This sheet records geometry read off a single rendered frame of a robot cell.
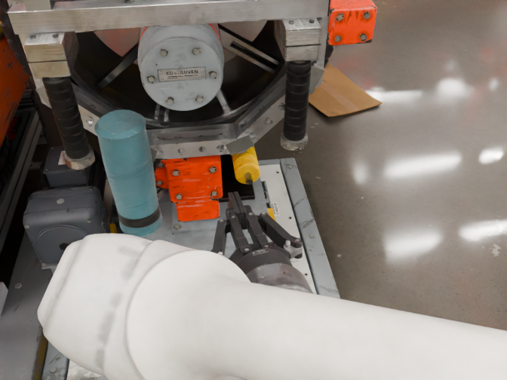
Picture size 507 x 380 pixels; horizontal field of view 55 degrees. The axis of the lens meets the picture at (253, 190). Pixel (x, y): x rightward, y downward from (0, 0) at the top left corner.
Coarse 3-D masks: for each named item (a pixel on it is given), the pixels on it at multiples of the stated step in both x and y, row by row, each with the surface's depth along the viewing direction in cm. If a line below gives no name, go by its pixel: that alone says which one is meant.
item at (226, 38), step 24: (72, 0) 108; (96, 48) 112; (240, 48) 102; (264, 48) 114; (72, 72) 97; (96, 72) 105; (120, 72) 100; (240, 72) 117; (264, 72) 109; (96, 96) 101; (120, 96) 107; (144, 96) 112; (216, 96) 107; (240, 96) 110; (168, 120) 108; (192, 120) 109; (216, 120) 109
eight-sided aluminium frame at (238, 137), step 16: (16, 0) 78; (320, 48) 91; (320, 64) 94; (320, 80) 96; (80, 96) 96; (272, 96) 102; (80, 112) 93; (96, 112) 95; (256, 112) 104; (272, 112) 99; (176, 128) 105; (192, 128) 105; (208, 128) 105; (224, 128) 105; (240, 128) 104; (256, 128) 102; (160, 144) 101; (176, 144) 101; (192, 144) 102; (208, 144) 102; (224, 144) 103; (240, 144) 103
